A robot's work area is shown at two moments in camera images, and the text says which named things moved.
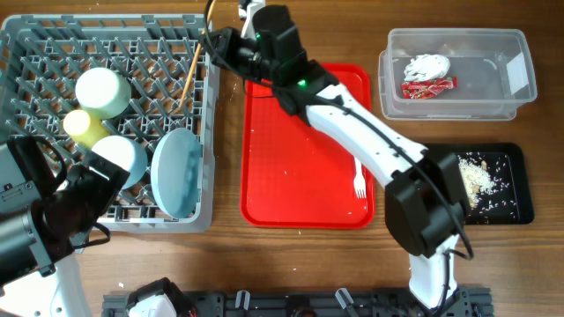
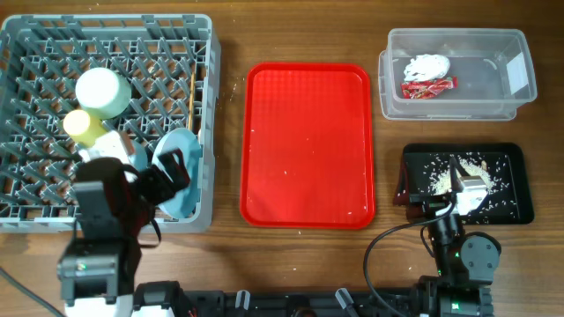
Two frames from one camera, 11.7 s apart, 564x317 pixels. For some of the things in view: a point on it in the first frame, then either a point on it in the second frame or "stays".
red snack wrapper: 427,89 stays
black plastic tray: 496,181 stays
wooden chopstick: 198,53 → 191,96
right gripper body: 245,55 → 426,205
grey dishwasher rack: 174,79 stays
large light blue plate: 175,172 stays
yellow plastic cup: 85,127 stays
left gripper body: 90,195 → 152,187
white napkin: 426,67 stays
